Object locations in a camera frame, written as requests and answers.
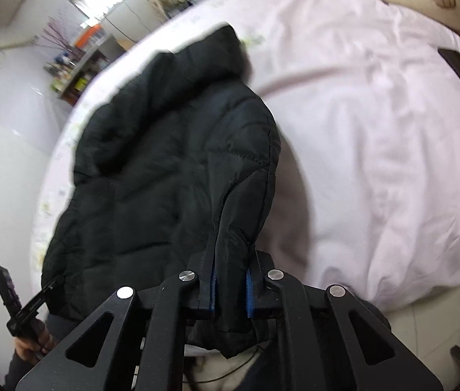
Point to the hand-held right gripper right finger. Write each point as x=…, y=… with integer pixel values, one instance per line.
x=250, y=295

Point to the person's left forearm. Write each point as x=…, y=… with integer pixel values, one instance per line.
x=22, y=374

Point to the person's left hand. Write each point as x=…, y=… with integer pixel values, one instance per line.
x=28, y=348

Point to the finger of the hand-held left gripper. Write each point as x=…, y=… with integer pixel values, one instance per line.
x=38, y=299
x=7, y=289

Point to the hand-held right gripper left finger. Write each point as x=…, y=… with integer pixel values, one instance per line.
x=212, y=295

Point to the black quilted hooded jacket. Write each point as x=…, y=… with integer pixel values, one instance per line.
x=164, y=171

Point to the bed with floral pink sheet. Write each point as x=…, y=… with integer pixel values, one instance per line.
x=376, y=150

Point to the vase with bare branches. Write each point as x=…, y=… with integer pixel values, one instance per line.
x=56, y=38

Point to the white cabinet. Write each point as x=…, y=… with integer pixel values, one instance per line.
x=132, y=12

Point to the orange box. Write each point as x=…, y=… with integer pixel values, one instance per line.
x=88, y=36

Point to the cluttered wooden bookshelf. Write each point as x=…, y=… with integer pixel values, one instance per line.
x=75, y=81

